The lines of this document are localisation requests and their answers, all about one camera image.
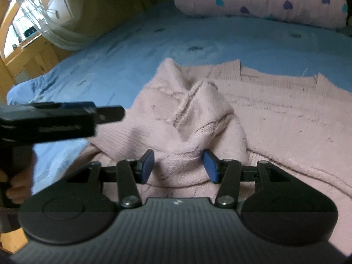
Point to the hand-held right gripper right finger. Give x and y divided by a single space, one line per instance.
210 167

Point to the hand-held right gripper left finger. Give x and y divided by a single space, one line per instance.
147 167

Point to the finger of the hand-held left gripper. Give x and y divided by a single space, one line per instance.
78 105
111 114

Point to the pink knit cardigan sweater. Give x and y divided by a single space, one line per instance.
275 121

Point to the person's left hand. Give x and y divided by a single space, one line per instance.
22 187

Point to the sheer mosquito net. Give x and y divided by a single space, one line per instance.
74 30

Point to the blue floral bedsheet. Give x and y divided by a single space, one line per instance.
137 41

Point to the window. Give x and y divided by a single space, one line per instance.
27 19

